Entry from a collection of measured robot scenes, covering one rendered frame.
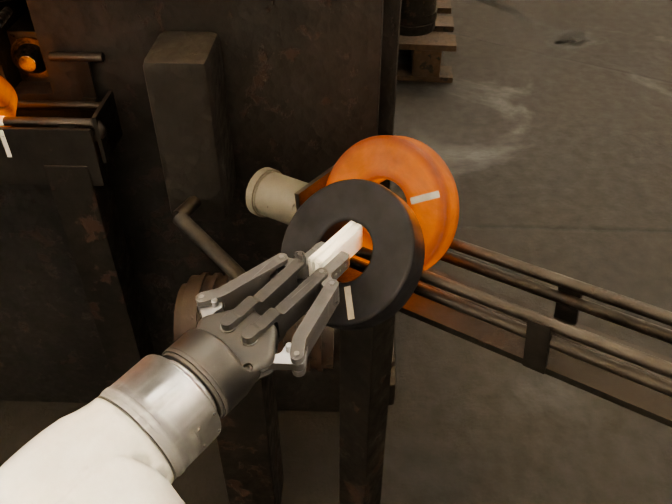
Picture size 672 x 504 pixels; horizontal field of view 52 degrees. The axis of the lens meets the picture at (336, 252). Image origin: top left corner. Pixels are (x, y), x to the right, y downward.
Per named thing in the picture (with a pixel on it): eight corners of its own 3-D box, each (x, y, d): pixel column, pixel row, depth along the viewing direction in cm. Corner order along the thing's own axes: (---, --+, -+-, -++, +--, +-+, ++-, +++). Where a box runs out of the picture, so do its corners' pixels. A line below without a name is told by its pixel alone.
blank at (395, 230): (288, 209, 77) (271, 201, 75) (414, 168, 71) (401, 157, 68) (302, 344, 72) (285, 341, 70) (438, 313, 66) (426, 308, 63)
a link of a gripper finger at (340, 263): (308, 280, 64) (333, 293, 63) (341, 250, 67) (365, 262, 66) (309, 291, 66) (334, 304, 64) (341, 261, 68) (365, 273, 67)
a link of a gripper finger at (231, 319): (235, 356, 62) (224, 349, 62) (310, 282, 68) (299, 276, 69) (229, 328, 59) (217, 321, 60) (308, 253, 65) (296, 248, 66)
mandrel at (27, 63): (59, 29, 107) (52, 1, 105) (87, 30, 107) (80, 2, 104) (16, 79, 94) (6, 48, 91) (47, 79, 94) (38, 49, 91)
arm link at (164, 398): (186, 499, 55) (237, 445, 58) (161, 438, 48) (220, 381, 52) (113, 439, 59) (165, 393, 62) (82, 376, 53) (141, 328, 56)
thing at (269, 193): (281, 200, 86) (274, 158, 83) (337, 220, 82) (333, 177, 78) (248, 223, 83) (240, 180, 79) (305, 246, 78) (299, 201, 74)
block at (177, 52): (186, 180, 103) (160, 24, 87) (239, 181, 103) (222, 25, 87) (170, 224, 95) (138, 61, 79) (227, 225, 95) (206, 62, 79)
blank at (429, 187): (354, 286, 79) (337, 291, 77) (326, 156, 80) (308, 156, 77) (475, 264, 70) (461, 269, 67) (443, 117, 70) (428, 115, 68)
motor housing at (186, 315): (226, 468, 129) (186, 252, 94) (343, 472, 128) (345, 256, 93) (214, 534, 119) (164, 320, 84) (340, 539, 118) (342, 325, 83)
